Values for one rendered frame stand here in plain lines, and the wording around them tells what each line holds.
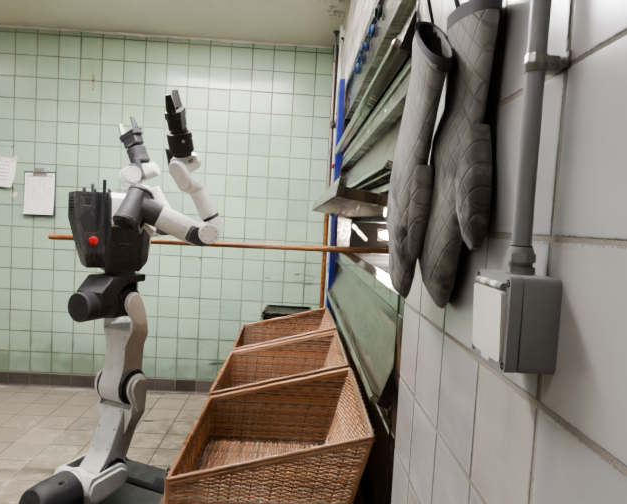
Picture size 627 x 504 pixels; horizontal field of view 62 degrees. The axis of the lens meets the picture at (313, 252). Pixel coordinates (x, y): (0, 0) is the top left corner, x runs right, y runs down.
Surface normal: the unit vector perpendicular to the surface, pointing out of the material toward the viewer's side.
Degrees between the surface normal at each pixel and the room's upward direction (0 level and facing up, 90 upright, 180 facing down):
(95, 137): 90
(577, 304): 90
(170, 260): 90
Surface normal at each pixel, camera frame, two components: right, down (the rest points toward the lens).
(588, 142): -1.00, -0.05
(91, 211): 0.52, 0.08
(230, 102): 0.03, 0.06
